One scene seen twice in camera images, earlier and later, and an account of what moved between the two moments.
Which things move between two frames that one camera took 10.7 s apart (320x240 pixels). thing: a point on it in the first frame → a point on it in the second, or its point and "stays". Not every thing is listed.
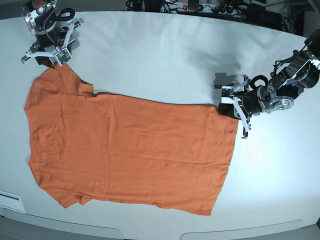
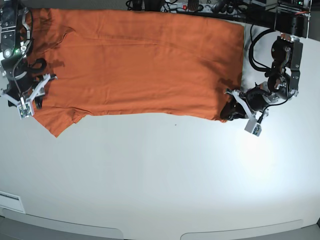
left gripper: x=58 y=43 → x=25 y=87
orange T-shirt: x=85 y=147 → x=125 y=62
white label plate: x=11 y=201 stays
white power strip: x=202 y=7 stays
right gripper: x=252 y=103 stays
